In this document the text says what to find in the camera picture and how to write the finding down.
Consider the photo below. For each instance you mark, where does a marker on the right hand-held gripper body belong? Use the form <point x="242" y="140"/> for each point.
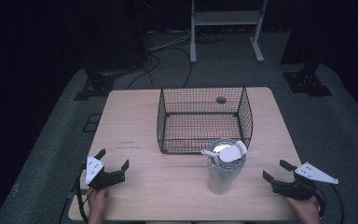
<point x="304" y="182"/>

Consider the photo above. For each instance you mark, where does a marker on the black stand base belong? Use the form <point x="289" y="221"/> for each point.
<point x="94" y="85"/>
<point x="307" y="81"/>

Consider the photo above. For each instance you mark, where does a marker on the person's left hand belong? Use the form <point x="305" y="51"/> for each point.
<point x="97" y="203"/>

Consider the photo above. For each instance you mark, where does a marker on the person's right hand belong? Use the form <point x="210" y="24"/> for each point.
<point x="306" y="210"/>

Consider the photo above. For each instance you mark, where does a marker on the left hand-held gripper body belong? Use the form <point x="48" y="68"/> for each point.
<point x="97" y="174"/>

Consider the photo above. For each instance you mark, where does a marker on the white tumbler with lid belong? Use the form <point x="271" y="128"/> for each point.
<point x="226" y="165"/>

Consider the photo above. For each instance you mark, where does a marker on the white metal stand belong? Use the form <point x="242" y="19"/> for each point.
<point x="227" y="28"/>

